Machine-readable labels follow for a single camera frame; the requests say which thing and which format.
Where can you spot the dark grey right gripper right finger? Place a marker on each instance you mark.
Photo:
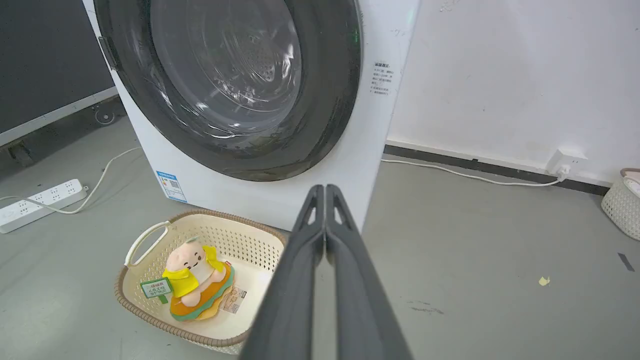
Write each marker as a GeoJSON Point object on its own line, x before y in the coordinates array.
{"type": "Point", "coordinates": [362, 305]}

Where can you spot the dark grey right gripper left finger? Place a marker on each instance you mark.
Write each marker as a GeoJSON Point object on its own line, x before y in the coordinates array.
{"type": "Point", "coordinates": [287, 300]}

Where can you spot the white front-load washing machine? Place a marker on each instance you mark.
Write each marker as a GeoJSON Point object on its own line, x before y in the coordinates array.
{"type": "Point", "coordinates": [350, 170]}

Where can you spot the dark round washing machine door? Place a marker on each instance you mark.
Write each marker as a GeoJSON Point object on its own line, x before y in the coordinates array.
{"type": "Point", "coordinates": [230, 85]}

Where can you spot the cream laundry basket brown rim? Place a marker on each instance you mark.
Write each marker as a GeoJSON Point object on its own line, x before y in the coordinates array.
{"type": "Point", "coordinates": [240, 250]}

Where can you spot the pink plush doll yellow jacket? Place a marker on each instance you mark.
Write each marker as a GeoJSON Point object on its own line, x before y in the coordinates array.
{"type": "Point", "coordinates": [197, 277]}

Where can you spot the blue energy label sticker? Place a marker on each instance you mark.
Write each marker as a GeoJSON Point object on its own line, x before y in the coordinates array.
{"type": "Point", "coordinates": [171, 186]}

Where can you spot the yellow paper scrap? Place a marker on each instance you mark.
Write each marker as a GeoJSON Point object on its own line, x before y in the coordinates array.
{"type": "Point", "coordinates": [544, 281]}

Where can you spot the grey caster wheel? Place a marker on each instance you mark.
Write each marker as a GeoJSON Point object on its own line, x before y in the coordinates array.
{"type": "Point", "coordinates": [104, 117]}

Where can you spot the white power strip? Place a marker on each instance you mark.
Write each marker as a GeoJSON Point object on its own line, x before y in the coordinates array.
{"type": "Point", "coordinates": [40, 202]}

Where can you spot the dark tape strip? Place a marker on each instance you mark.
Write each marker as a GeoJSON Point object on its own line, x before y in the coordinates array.
{"type": "Point", "coordinates": [625, 262]}

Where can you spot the white lattice basket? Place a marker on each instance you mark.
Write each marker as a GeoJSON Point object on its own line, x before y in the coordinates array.
{"type": "Point", "coordinates": [622, 202]}

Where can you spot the white wall socket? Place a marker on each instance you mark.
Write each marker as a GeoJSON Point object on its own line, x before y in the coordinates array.
{"type": "Point", "coordinates": [565, 161]}

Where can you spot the dark board with grey frame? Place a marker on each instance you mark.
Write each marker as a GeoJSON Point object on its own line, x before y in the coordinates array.
{"type": "Point", "coordinates": [45, 60]}

